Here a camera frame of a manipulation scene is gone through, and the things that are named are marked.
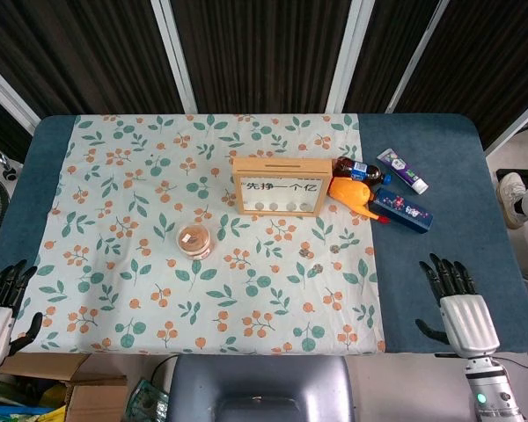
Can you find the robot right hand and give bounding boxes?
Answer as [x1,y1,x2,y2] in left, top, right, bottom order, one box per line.
[415,253,501,360]

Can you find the grey padded robot base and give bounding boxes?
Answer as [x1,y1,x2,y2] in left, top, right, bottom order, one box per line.
[169,353,356,422]

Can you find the yellow plastic bag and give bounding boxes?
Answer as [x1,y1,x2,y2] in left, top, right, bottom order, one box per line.
[33,382,70,422]

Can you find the brown cardboard box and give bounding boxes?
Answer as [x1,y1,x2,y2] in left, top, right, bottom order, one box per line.
[0,351,129,422]

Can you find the dark blue toothpaste box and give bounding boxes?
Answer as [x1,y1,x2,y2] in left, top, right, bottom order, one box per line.
[369,186,436,235]

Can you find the white sneaker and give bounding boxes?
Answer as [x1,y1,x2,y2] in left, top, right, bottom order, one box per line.
[497,171,528,229]

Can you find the chrome chair base with caster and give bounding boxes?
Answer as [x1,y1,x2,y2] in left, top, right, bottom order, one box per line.
[0,148,19,181]

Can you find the green snack package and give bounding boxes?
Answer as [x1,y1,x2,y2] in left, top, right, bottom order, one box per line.
[125,378,172,422]

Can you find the floral print tablecloth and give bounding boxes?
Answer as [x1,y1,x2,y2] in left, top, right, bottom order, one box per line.
[9,113,387,356]

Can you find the purple toothpaste tube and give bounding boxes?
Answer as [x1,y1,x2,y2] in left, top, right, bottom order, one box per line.
[376,148,429,195]

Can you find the orange rubber chicken toy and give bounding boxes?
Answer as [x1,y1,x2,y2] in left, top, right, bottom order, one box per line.
[326,175,389,225]

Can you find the cola bottle blue label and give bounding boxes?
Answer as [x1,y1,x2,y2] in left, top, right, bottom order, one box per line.
[334,156,392,185]

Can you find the clear jar orange contents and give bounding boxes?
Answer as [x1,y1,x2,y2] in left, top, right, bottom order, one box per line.
[176,222,214,261]

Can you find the dark slatted partition screen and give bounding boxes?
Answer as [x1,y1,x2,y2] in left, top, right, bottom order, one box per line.
[0,0,528,164]

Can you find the wooden coin box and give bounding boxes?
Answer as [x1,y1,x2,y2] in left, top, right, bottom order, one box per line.
[231,156,334,218]

